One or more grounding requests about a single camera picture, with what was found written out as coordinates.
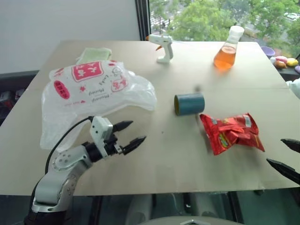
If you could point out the dark low shelf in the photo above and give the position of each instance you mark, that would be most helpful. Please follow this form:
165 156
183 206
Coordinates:
16 82

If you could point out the orange brown toy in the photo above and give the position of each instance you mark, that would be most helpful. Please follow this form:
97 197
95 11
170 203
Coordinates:
280 64

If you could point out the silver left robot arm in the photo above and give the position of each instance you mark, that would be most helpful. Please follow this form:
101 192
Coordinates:
61 178

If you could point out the purple bowl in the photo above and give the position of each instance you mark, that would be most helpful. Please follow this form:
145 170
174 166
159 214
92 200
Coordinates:
267 51

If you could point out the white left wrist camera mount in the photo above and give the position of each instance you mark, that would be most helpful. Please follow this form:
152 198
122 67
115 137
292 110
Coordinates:
99 130

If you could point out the blue tape roll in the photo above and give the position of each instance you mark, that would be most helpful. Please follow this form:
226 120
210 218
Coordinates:
191 104

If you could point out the purple toy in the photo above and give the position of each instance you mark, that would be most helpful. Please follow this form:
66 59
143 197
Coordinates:
297 69

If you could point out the white hot glue gun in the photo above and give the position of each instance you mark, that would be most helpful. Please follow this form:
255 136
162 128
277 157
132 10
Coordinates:
164 41

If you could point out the yellow toy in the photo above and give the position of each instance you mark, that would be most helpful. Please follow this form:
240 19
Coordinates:
292 62

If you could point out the white pink-printed plastic bag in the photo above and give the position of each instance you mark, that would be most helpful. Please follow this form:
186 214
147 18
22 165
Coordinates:
93 93

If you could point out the pink toy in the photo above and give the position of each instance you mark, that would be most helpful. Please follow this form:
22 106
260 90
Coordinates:
281 58

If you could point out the orange liquid bottle white cap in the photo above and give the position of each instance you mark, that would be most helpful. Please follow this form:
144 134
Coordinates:
225 58

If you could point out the green folded cloth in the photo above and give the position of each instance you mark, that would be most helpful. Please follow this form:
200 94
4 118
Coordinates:
93 55

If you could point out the white pale object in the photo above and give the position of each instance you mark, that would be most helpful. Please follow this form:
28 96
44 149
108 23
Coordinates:
294 87

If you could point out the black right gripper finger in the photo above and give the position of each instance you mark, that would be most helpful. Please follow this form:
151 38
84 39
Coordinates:
293 144
287 170

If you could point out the red snack bag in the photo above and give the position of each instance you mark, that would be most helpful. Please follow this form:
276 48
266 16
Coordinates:
230 134

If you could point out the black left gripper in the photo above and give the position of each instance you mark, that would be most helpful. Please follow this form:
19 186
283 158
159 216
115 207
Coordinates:
112 146

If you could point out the dark window frame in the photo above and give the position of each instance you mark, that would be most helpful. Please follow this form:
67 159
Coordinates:
143 20

